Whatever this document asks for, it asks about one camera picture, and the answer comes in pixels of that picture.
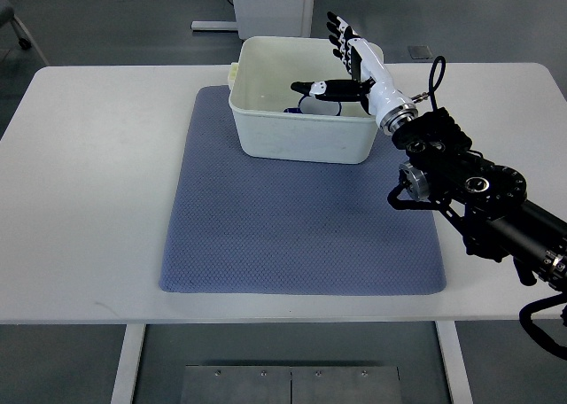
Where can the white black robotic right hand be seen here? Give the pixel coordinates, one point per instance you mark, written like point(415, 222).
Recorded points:
point(370, 83)

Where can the blue mug white inside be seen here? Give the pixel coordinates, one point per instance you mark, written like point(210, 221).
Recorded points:
point(313, 106)

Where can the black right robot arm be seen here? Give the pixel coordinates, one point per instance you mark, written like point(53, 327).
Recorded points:
point(486, 203)

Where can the white plastic storage box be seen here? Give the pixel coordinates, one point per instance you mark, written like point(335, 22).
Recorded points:
point(265, 108)

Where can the grey floor outlet plate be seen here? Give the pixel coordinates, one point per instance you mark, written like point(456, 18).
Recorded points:
point(420, 52)

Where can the white cabinet with base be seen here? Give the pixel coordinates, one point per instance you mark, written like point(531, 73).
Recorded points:
point(288, 18)

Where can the blue textured cloth mat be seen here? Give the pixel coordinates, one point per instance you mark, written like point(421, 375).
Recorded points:
point(241, 224)

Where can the chair with caster wheel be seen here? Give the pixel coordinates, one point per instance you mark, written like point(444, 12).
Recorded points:
point(25, 39)

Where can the white table frame legs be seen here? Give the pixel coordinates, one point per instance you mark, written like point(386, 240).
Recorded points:
point(449, 346)

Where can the metal base plate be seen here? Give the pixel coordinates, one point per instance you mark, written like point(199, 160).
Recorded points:
point(290, 384)

